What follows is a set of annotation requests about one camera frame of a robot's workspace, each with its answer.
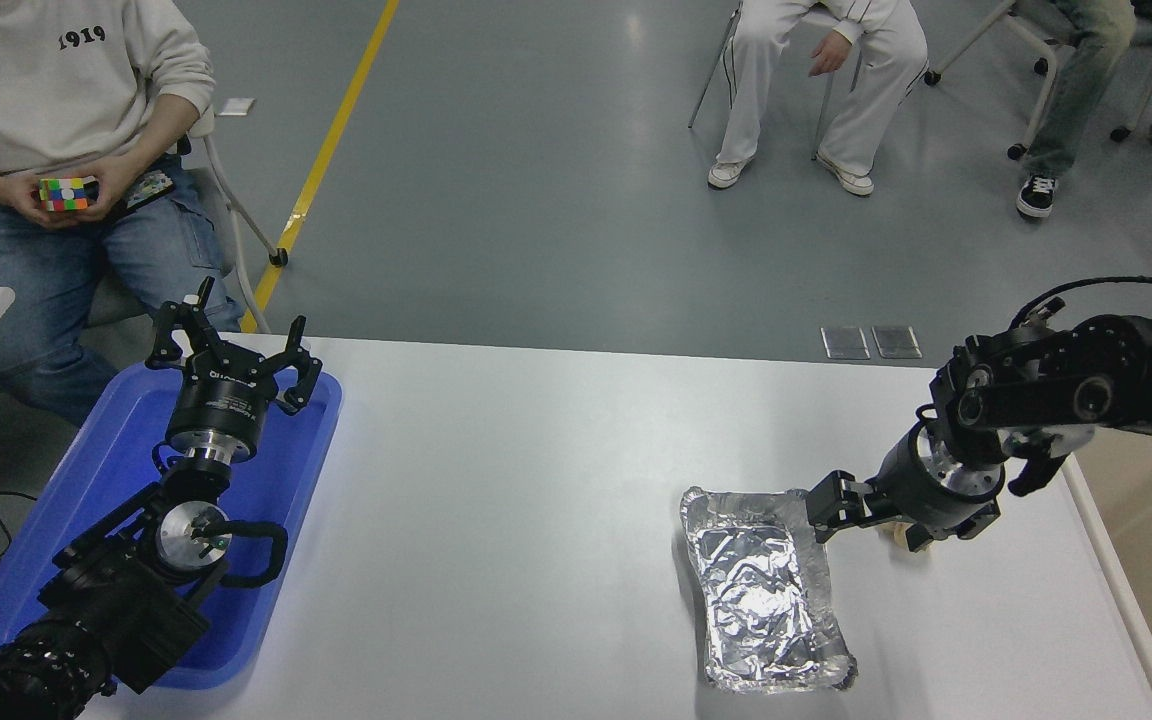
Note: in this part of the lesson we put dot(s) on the phone with patterned case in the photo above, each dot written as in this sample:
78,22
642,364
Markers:
154,187

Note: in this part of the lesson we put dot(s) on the person's left forearm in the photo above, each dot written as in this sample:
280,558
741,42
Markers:
164,130

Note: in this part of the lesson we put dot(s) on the person's left hand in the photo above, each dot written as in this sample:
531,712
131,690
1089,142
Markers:
833,55
116,180

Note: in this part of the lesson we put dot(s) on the person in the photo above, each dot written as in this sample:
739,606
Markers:
866,90
56,90
1086,60

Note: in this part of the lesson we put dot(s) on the silver foil tray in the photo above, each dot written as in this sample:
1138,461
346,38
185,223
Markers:
761,600

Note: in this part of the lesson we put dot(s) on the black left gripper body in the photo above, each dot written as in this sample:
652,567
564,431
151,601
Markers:
223,405

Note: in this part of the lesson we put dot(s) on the person's right hand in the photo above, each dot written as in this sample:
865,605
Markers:
21,200

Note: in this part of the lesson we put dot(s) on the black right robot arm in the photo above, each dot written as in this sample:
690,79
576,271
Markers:
1116,380

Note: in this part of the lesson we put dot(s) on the blue plastic tray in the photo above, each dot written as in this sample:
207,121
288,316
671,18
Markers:
106,470

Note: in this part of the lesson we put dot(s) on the colourful puzzle cube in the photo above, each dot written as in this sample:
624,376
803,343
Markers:
66,193

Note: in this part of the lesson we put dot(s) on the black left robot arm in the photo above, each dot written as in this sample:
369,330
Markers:
126,600

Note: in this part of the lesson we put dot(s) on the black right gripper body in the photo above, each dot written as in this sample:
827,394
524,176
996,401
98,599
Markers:
921,495

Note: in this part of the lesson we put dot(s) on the crumpled tan paper ball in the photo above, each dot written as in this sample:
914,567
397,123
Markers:
904,540

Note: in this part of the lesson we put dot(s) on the white wheeled chair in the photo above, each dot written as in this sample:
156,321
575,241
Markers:
976,38

